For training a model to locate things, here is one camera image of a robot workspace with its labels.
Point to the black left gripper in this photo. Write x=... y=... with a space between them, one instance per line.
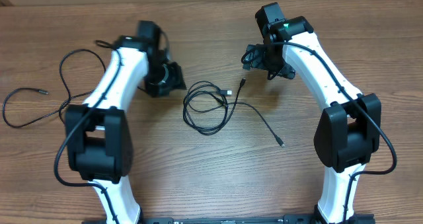
x=176 y=79

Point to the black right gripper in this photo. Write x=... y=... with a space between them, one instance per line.
x=254 y=61

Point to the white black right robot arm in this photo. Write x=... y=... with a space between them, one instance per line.
x=348 y=131

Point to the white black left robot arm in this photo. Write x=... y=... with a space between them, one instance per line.
x=98 y=151

